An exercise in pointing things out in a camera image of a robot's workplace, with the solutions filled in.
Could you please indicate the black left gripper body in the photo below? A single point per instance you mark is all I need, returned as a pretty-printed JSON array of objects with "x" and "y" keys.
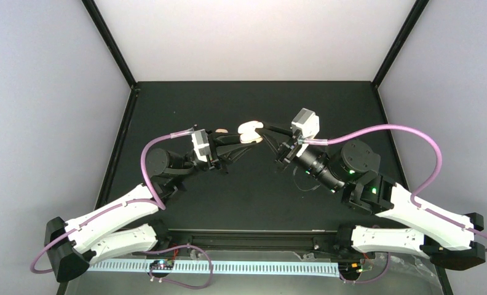
[{"x": 216, "y": 162}]

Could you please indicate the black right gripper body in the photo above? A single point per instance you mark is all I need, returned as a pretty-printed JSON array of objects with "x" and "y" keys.
[{"x": 286, "y": 149}]

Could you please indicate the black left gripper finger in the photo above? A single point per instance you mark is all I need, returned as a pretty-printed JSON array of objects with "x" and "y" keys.
[
  {"x": 225, "y": 139},
  {"x": 231, "y": 153}
]

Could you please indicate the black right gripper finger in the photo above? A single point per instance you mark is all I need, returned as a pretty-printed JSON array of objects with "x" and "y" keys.
[
  {"x": 277, "y": 129},
  {"x": 276, "y": 142}
]

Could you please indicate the beige earbud charging case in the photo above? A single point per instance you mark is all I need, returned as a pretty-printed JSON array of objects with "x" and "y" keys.
[{"x": 247, "y": 132}]

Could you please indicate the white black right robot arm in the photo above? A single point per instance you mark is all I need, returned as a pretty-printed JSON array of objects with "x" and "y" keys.
[{"x": 349, "y": 166}]

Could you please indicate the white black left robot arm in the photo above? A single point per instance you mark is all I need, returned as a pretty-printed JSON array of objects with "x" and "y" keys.
[{"x": 72, "y": 246}]

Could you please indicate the small green circuit board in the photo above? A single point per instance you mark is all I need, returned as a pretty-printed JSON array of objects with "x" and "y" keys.
[{"x": 162, "y": 265}]

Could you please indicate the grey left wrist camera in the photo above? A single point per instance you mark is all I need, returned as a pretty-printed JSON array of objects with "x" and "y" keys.
[{"x": 201, "y": 145}]

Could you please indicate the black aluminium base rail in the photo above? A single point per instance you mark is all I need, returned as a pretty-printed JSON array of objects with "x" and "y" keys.
[{"x": 335, "y": 245}]

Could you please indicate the light blue slotted cable duct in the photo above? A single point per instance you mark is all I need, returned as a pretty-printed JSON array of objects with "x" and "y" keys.
[{"x": 319, "y": 269}]

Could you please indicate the black left frame post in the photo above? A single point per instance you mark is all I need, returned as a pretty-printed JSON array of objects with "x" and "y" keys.
[{"x": 108, "y": 38}]

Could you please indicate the black frame post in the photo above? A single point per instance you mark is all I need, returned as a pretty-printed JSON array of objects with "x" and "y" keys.
[
  {"x": 403, "y": 34},
  {"x": 108, "y": 38}
]

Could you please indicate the black right frame post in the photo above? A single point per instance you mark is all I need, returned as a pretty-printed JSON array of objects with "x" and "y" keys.
[{"x": 403, "y": 34}]

